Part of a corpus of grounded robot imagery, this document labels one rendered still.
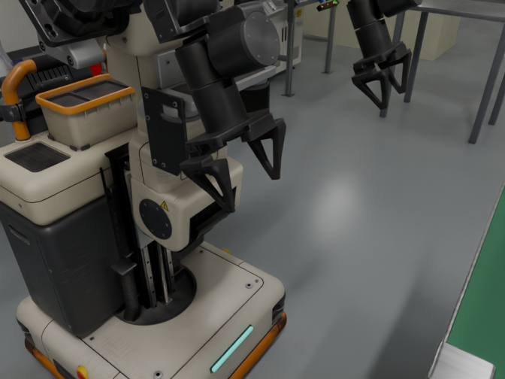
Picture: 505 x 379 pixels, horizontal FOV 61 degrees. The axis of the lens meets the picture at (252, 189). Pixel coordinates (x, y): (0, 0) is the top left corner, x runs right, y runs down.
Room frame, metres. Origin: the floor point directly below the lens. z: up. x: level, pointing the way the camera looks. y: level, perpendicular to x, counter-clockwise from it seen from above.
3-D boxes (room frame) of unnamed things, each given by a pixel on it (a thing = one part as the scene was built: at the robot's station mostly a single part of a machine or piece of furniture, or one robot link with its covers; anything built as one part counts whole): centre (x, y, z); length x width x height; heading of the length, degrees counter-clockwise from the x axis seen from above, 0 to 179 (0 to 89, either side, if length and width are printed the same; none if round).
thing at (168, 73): (0.81, 0.09, 0.99); 0.28 x 0.16 x 0.22; 144
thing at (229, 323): (0.99, 0.32, 0.16); 0.67 x 0.64 x 0.25; 54
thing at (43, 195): (1.04, 0.40, 0.59); 0.55 x 0.34 x 0.83; 144
